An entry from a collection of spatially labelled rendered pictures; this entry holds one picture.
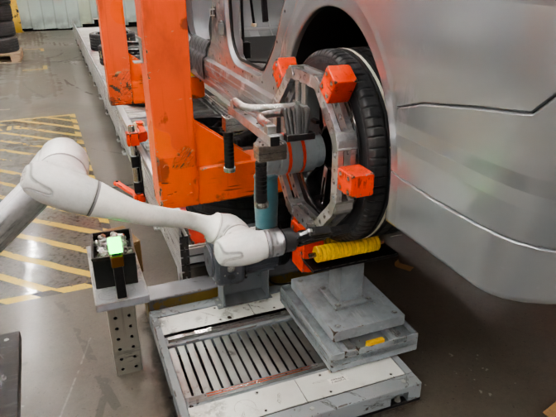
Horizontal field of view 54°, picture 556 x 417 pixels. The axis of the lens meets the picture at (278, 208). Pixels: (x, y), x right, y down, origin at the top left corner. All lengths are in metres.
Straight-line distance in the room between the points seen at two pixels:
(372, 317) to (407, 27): 1.10
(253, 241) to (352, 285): 0.62
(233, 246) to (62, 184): 0.51
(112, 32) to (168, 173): 1.96
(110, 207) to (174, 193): 0.76
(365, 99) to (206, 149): 0.83
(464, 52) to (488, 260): 0.46
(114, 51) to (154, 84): 1.94
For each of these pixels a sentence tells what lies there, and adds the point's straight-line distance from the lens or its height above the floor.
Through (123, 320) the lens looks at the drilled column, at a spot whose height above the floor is 0.24.
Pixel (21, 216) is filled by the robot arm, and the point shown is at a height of 0.78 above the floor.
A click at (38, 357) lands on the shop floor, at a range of 2.47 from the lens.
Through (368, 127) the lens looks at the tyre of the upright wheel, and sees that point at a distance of 1.64.
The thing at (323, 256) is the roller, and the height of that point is 0.51.
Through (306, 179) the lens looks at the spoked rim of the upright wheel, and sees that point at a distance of 2.12.
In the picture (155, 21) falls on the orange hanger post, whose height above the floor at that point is 1.25.
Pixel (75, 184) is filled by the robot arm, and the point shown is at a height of 0.92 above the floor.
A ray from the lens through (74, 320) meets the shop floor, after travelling 2.63.
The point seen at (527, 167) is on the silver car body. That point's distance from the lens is 1.19.
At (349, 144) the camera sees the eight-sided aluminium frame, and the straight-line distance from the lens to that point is 1.64.
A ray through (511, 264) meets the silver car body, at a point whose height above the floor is 0.85.
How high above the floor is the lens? 1.43
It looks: 24 degrees down
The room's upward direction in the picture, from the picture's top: straight up
